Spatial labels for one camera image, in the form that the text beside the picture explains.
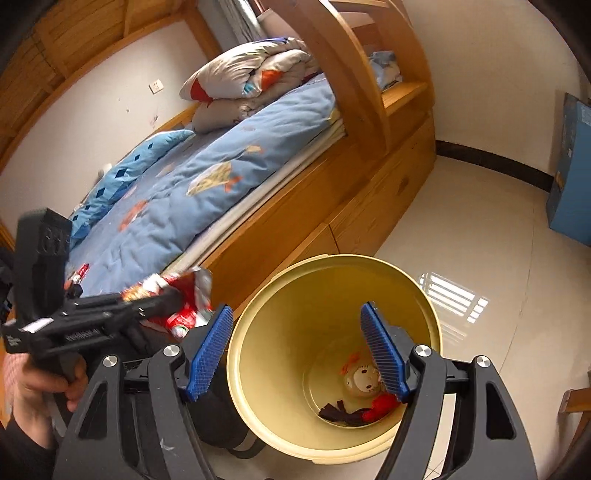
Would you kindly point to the wooden bunk bed frame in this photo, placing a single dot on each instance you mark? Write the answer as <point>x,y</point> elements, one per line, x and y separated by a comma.
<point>369,184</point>

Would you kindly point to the blue diamond-pattern pillow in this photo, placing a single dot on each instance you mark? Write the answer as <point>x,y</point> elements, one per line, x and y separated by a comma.
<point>129,170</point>

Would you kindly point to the white wall socket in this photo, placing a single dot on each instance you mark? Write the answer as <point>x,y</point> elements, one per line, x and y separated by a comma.
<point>156,86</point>

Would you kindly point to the red snack packet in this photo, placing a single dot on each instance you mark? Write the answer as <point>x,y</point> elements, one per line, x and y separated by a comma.
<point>194,295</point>

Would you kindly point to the person's left forearm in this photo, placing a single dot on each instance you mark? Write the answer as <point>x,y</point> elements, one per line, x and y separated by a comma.
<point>18,457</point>

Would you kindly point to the blue cardboard box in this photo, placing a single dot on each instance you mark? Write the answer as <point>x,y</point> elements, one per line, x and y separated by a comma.
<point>572,184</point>

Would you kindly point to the blue printed quilt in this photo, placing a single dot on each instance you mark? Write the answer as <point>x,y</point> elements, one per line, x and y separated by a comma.
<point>207,152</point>

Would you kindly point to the yellow plastic bin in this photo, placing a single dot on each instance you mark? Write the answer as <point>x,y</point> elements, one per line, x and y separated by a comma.
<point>286,323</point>

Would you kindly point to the cat doll with red dress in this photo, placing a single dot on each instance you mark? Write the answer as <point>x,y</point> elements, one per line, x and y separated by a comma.
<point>362,376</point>

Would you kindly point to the small blue printed cloth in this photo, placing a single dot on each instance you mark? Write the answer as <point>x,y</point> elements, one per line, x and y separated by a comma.
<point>385,69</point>

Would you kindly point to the small red wrapper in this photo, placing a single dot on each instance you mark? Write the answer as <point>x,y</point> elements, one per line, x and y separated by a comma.
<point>79,273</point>

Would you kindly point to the dark brown cloth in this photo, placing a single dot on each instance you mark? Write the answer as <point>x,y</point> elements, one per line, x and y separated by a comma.
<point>341,413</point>

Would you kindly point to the folded white printed quilt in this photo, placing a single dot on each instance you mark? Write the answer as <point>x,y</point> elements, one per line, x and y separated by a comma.
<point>240,74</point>

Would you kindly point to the person's left hand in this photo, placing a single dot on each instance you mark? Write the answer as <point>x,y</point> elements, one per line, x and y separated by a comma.
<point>32,392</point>

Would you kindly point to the grey curtain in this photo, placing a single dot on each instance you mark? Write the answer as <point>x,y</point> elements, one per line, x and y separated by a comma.
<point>244,23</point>

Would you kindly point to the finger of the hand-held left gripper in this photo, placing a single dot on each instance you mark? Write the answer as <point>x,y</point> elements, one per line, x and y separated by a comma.
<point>152,304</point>

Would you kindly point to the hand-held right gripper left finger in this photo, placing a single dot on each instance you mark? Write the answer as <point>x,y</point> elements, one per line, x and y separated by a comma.
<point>210,353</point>

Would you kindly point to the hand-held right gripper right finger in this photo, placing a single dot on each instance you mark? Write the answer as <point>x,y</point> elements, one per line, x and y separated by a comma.
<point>383,355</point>

